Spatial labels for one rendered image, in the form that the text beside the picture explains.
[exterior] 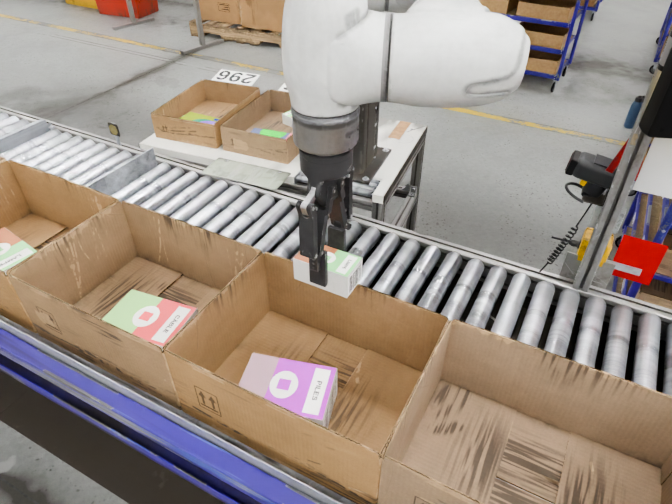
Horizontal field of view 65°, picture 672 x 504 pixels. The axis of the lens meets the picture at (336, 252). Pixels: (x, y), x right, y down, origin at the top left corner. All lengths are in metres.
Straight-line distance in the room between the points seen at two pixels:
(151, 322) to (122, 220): 0.31
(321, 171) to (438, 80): 0.20
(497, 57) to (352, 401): 0.64
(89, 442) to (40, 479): 0.79
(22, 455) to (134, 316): 1.21
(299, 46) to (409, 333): 0.57
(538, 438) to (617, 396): 0.16
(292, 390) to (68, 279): 0.58
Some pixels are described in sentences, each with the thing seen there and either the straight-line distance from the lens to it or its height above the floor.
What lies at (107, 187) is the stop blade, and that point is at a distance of 1.93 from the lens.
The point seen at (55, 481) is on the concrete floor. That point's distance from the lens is 2.14.
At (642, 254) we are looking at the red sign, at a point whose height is 0.87.
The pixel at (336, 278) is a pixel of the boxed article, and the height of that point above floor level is 1.16.
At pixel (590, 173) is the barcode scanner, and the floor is 1.07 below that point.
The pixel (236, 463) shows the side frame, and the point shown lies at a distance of 0.93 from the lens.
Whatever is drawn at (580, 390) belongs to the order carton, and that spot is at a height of 0.99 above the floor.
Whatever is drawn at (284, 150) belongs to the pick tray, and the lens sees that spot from 1.92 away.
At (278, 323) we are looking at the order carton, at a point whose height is 0.89.
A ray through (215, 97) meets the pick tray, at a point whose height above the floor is 0.77.
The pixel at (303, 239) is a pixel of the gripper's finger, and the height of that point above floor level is 1.24.
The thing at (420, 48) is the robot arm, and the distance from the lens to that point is 0.63.
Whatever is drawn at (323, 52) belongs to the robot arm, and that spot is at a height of 1.51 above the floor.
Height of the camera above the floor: 1.71
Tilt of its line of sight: 39 degrees down
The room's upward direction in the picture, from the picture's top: straight up
